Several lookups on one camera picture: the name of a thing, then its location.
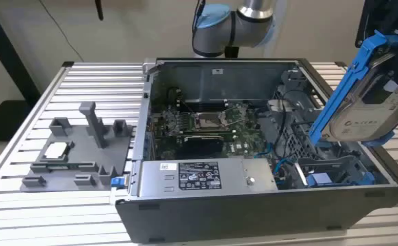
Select silver power supply unit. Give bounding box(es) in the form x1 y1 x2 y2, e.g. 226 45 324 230
137 158 277 198

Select black RAM slots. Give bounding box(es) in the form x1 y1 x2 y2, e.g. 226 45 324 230
177 99 228 109

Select silver disk bay cage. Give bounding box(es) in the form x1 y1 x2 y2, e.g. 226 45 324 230
265 68 360 161

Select silver CPU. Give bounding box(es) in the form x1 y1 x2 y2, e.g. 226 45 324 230
43 142 70 159

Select black graphics card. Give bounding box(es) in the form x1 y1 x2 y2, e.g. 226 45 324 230
176 135 224 158

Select black open PC case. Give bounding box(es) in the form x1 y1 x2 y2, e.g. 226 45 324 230
114 57 398 243

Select black hanging rod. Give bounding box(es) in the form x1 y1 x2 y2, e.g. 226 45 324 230
93 0 104 21

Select CPU socket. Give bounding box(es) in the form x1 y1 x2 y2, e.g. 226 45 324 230
192 112 221 132

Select socket cover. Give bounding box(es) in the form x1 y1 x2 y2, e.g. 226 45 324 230
220 106 248 126

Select green motherboard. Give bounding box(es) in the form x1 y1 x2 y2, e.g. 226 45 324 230
149 101 275 161

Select grey parts rack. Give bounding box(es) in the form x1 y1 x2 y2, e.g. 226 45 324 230
19 101 134 193

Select blue wire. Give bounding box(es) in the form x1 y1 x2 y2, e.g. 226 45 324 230
255 143 299 180

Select blue case latch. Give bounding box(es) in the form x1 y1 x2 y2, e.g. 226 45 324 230
109 176 125 189

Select blue empty disk carrier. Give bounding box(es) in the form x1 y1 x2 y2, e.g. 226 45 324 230
305 171 375 187

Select green RAM stick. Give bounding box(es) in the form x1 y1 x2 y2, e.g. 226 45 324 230
45 162 95 171

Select black stand with base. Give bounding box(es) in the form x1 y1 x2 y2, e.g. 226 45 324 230
0 0 42 142

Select thin black wall cable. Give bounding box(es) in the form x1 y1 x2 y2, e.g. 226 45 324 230
37 0 83 63

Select hard disk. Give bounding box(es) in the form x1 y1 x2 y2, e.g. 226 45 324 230
307 29 398 149

